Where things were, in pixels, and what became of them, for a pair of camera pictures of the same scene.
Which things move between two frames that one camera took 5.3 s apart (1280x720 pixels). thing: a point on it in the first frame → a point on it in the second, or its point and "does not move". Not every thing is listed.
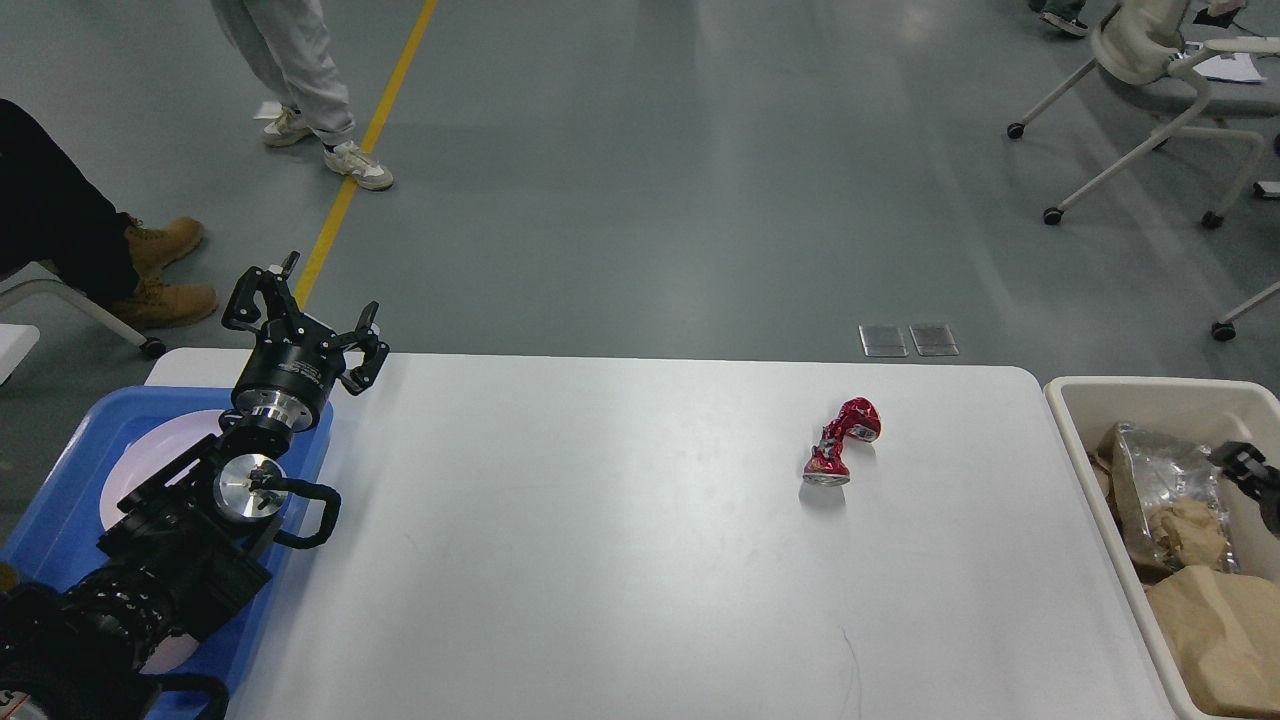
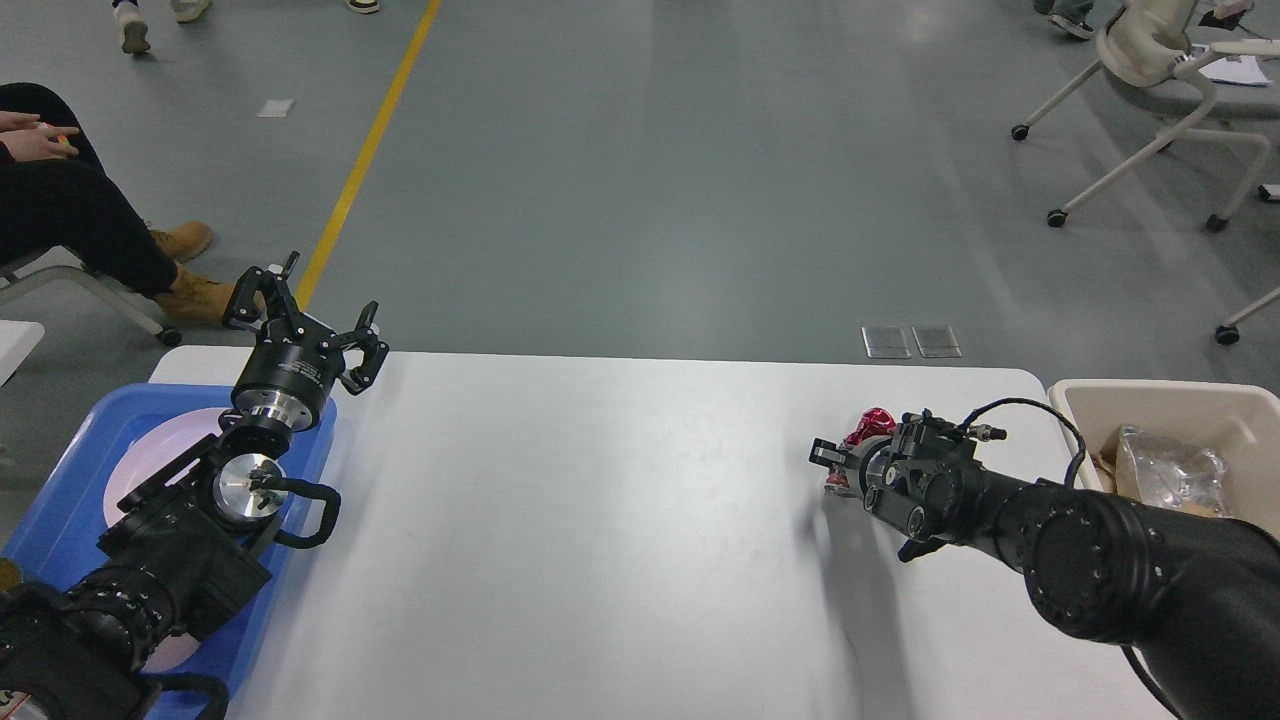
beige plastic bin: x=1208 y=413 does not move
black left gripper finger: x=364 y=337 does not move
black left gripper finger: x=279 y=301 does not move
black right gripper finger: x=1245 y=464 → x=826 y=453
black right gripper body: x=1269 y=502 → x=866 y=459
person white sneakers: x=288 y=41 → x=132 y=26
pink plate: x=150 y=453 does not move
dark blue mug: x=8 y=576 does not move
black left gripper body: x=289 y=373 does not move
